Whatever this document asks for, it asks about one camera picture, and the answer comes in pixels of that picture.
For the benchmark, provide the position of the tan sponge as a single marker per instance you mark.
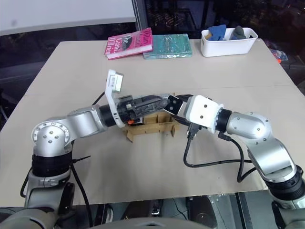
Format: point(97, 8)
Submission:
point(209, 36)

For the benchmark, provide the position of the black zip tie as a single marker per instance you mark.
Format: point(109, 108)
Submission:
point(82, 159)

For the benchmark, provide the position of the colourful pile of small items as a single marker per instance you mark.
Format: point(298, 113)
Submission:
point(278, 54)

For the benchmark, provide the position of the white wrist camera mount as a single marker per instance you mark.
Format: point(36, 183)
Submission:
point(111, 101)
point(205, 111)

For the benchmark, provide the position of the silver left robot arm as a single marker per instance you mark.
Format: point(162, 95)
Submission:
point(78, 121)

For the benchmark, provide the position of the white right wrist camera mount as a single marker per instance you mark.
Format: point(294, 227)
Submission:
point(205, 111)

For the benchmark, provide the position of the black box under table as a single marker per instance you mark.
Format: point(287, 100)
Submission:
point(209, 207)

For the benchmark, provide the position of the teal book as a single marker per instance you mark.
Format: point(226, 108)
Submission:
point(168, 46)

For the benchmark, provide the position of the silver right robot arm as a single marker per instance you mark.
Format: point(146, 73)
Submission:
point(247, 124)

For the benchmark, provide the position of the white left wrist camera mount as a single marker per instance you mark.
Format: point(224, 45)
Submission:
point(111, 101)

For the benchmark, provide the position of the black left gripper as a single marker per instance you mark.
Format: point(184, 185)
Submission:
point(133, 108)

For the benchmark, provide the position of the white plastic bin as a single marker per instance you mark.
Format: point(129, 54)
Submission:
point(226, 47)

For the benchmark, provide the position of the blue cloth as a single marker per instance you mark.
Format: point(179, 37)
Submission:
point(216, 32)

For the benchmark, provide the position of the grey cloth lump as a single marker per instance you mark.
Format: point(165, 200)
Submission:
point(238, 33)

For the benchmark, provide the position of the pink paperback book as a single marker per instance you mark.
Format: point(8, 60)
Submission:
point(128, 44)

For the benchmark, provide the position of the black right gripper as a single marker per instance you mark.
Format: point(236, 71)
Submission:
point(172, 106)

